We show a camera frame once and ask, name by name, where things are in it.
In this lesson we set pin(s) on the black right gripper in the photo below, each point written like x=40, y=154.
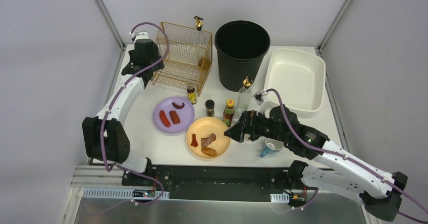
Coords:
x=247, y=128

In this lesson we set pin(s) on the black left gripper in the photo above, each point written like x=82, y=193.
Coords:
x=132, y=66

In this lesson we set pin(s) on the clear oil dispenser bottle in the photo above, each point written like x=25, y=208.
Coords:
x=244, y=95

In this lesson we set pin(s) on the gold wire basket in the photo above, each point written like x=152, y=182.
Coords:
x=180, y=66

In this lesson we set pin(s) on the brown oil dispenser bottle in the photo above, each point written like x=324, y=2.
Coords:
x=202, y=45

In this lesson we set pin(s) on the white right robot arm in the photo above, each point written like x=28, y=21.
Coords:
x=362, y=183

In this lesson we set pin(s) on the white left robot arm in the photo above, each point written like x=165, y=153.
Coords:
x=104, y=135

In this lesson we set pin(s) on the brown meat slice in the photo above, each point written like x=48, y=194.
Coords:
x=206, y=141

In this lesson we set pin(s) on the orange fried patty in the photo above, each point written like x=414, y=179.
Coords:
x=209, y=151

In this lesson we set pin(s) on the blue mug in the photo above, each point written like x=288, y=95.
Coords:
x=271, y=146

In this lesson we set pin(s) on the orange plate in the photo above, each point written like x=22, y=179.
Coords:
x=204, y=127

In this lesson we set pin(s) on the small black spice jar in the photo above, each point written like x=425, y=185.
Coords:
x=210, y=108

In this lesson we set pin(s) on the red chicken drumstick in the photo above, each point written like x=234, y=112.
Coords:
x=194, y=142

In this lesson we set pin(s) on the small yellow label bottle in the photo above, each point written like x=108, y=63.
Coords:
x=191, y=93

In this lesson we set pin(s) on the dark octopus tentacle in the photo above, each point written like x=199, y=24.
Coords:
x=178, y=106

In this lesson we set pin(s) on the brown sausage piece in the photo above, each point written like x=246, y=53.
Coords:
x=174, y=117

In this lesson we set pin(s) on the purple plate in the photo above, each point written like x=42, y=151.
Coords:
x=185, y=114

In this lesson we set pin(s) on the red sausage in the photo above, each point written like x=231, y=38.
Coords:
x=164, y=119

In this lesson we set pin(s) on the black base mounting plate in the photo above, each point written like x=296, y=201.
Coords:
x=217, y=183

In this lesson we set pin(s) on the white square tub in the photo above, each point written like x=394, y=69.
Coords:
x=299, y=77

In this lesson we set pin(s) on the black ribbed trash bin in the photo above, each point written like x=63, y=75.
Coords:
x=241, y=46

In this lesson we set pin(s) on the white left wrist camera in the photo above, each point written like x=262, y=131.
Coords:
x=138, y=35

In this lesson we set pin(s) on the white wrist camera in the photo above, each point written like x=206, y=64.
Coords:
x=263, y=101
x=138, y=35

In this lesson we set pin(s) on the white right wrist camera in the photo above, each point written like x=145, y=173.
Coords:
x=263, y=101

